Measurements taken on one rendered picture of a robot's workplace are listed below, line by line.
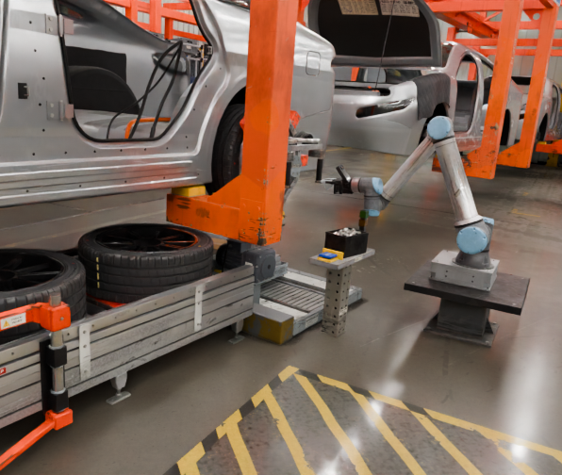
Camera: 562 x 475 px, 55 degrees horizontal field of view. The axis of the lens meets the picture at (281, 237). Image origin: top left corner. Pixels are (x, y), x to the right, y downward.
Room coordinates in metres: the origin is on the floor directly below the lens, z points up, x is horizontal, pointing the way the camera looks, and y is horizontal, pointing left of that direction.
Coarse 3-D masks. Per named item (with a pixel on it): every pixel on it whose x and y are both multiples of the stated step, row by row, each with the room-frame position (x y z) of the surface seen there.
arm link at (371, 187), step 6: (360, 180) 3.08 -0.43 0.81; (366, 180) 3.06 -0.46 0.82; (372, 180) 3.04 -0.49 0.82; (378, 180) 3.03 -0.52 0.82; (360, 186) 3.06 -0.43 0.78; (366, 186) 3.04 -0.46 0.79; (372, 186) 3.02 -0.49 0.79; (378, 186) 3.02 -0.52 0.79; (360, 192) 3.09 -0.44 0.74; (366, 192) 3.04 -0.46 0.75; (372, 192) 3.03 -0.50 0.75; (378, 192) 3.02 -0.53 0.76
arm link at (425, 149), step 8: (424, 144) 3.06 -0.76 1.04; (432, 144) 3.04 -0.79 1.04; (416, 152) 3.08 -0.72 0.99; (424, 152) 3.05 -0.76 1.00; (432, 152) 3.06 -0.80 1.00; (408, 160) 3.09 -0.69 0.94; (416, 160) 3.07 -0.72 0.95; (424, 160) 3.07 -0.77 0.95; (400, 168) 3.12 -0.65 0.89; (408, 168) 3.08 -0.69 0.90; (416, 168) 3.08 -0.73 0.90; (392, 176) 3.14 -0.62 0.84; (400, 176) 3.10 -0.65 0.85; (408, 176) 3.10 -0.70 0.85; (392, 184) 3.12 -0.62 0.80; (400, 184) 3.11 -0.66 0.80; (384, 192) 3.14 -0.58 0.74; (392, 192) 3.12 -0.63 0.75; (384, 200) 3.13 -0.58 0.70; (384, 208) 3.19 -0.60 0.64
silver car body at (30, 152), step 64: (0, 0) 2.13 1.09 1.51; (64, 0) 4.20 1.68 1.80; (192, 0) 2.97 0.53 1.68; (0, 64) 2.11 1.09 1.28; (64, 64) 2.33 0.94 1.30; (128, 64) 4.71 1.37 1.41; (320, 64) 3.89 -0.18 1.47; (0, 128) 2.07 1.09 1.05; (64, 128) 2.30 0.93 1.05; (128, 128) 3.02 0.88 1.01; (192, 128) 2.92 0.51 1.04; (320, 128) 3.95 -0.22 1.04; (0, 192) 2.05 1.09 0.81; (64, 192) 2.27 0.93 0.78; (128, 192) 2.55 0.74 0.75
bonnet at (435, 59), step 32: (320, 0) 6.57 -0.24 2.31; (352, 0) 6.36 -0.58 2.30; (384, 0) 6.16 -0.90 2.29; (416, 0) 5.94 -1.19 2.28; (320, 32) 6.91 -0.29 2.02; (352, 32) 6.68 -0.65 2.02; (384, 32) 6.46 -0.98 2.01; (416, 32) 6.24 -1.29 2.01; (352, 64) 6.90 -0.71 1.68; (384, 64) 6.63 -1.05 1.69; (416, 64) 6.40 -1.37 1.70
